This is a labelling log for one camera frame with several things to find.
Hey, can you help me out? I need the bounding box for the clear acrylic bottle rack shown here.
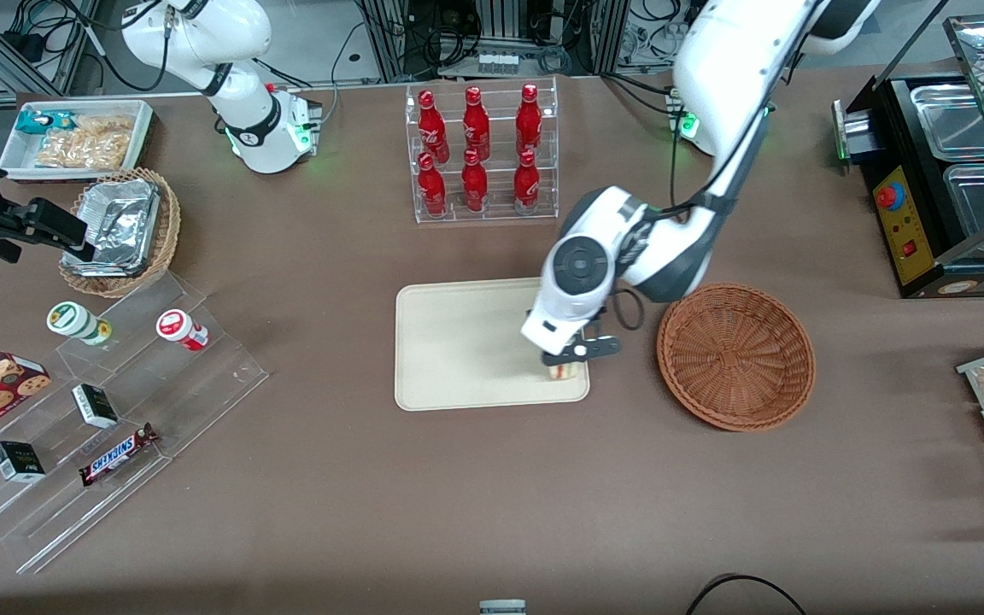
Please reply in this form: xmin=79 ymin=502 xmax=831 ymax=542
xmin=406 ymin=76 xmax=559 ymax=225

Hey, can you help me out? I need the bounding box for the clear bag of chips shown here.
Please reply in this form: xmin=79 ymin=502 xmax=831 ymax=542
xmin=34 ymin=115 xmax=135 ymax=170

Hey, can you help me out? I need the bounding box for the teal snack packet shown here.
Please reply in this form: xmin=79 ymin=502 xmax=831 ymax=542
xmin=15 ymin=109 xmax=76 ymax=136

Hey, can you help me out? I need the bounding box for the snickers chocolate bar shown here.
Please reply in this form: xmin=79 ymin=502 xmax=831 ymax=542
xmin=79 ymin=422 xmax=160 ymax=488

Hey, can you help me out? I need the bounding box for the light wicker basket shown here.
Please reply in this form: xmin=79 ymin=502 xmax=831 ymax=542
xmin=58 ymin=167 xmax=182 ymax=299

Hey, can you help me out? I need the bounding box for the red lid white jar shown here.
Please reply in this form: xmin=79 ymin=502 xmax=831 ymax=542
xmin=156 ymin=309 xmax=210 ymax=353

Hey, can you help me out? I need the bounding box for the brown round wicker basket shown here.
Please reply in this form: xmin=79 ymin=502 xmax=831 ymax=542
xmin=656 ymin=282 xmax=817 ymax=431

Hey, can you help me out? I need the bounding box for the black cable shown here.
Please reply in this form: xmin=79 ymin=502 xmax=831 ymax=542
xmin=684 ymin=573 xmax=809 ymax=615

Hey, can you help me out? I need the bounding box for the aluminium foil container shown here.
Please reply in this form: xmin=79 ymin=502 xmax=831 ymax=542
xmin=61 ymin=178 xmax=161 ymax=277

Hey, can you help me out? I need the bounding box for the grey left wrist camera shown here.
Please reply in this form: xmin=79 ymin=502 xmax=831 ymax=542
xmin=564 ymin=335 xmax=623 ymax=361

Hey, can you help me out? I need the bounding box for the small black box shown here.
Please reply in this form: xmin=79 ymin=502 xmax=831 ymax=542
xmin=0 ymin=441 xmax=47 ymax=484
xmin=72 ymin=384 xmax=120 ymax=430

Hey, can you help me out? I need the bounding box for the white rectangular snack bin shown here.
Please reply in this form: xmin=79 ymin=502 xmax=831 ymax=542
xmin=0 ymin=99 xmax=156 ymax=183

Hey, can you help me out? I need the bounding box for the black food warmer appliance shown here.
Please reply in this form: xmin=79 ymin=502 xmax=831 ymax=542
xmin=831 ymin=12 xmax=984 ymax=300

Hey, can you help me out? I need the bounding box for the green lid white jar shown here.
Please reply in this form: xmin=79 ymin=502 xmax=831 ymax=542
xmin=46 ymin=302 xmax=114 ymax=347

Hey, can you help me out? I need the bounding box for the beige rectangular tray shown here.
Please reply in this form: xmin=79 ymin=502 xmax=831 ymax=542
xmin=395 ymin=275 xmax=591 ymax=413

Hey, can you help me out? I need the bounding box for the clear acrylic stepped shelf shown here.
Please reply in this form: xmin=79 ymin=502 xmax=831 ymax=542
xmin=0 ymin=270 xmax=270 ymax=575

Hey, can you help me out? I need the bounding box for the red cola bottle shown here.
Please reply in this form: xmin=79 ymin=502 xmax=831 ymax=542
xmin=515 ymin=84 xmax=543 ymax=160
xmin=418 ymin=90 xmax=450 ymax=165
xmin=461 ymin=149 xmax=489 ymax=213
xmin=462 ymin=86 xmax=491 ymax=163
xmin=513 ymin=150 xmax=541 ymax=214
xmin=418 ymin=153 xmax=448 ymax=217

